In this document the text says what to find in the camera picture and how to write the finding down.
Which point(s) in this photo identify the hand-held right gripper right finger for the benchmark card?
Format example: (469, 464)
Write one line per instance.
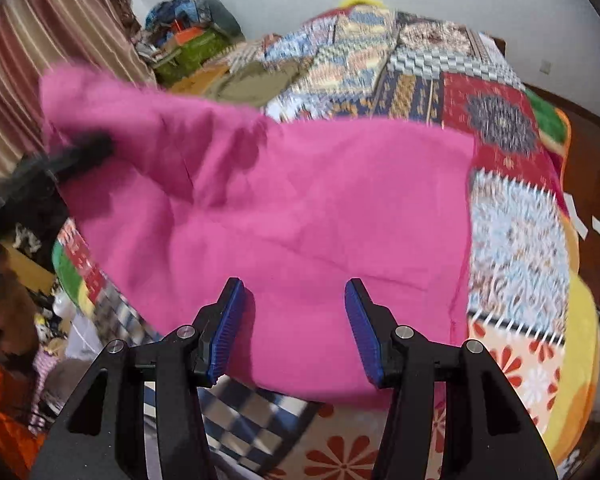
(362, 335)

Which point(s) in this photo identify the yellow curved tube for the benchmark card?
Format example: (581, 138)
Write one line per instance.
(362, 0)

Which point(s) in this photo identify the pink pants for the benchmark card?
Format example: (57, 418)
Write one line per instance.
(290, 220)

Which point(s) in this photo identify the pile of patterned cloths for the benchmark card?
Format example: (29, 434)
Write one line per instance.
(195, 12)

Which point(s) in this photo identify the olive green pants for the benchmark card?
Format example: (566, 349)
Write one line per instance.
(255, 85)

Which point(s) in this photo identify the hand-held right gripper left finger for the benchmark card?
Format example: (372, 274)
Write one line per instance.
(225, 330)

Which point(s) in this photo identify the striped pink beige curtain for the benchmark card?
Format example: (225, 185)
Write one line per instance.
(40, 35)

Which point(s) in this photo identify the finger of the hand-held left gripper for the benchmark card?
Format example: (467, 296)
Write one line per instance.
(85, 152)

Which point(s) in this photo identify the patchwork printed blanket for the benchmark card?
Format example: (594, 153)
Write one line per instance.
(510, 220)

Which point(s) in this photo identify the green patterned bag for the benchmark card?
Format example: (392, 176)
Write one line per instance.
(190, 57)

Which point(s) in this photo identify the wooden lap desk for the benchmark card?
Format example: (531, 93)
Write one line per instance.
(195, 79)

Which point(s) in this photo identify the white wall outlet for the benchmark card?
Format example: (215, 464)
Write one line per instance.
(546, 66)

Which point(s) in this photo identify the orange bag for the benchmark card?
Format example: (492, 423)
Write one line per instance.
(5, 410)

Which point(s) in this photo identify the wooden bed frame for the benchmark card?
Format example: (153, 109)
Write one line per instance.
(500, 45)

